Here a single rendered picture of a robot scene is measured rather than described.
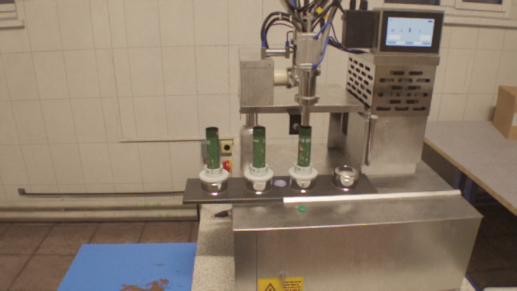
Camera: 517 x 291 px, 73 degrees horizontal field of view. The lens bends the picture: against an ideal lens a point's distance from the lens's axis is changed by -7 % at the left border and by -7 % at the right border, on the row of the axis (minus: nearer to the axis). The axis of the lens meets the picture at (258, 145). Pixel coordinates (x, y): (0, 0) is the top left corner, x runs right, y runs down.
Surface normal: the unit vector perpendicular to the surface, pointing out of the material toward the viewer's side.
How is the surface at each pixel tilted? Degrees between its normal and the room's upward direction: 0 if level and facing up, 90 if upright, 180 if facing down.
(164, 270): 0
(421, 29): 90
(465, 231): 90
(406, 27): 90
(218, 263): 0
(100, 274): 0
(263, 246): 90
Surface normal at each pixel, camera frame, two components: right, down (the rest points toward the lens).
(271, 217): 0.00, -0.93
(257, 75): 0.07, 0.37
